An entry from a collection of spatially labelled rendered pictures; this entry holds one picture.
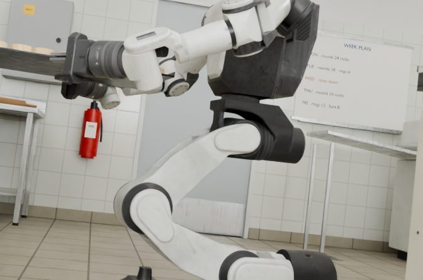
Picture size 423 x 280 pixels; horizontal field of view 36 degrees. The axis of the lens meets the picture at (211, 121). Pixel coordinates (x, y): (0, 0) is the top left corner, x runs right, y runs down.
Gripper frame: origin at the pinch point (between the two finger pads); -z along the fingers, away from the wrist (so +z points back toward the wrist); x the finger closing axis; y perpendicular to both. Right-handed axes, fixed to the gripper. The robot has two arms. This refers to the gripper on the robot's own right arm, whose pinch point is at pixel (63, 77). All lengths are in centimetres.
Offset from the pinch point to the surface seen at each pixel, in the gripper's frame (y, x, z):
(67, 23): -221, 83, 272
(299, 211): -46, -52, 419
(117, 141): -187, -10, 320
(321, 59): -41, 91, 421
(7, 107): -212, 4, 208
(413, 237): 105, -33, 11
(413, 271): 106, -41, 10
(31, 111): -198, 3, 218
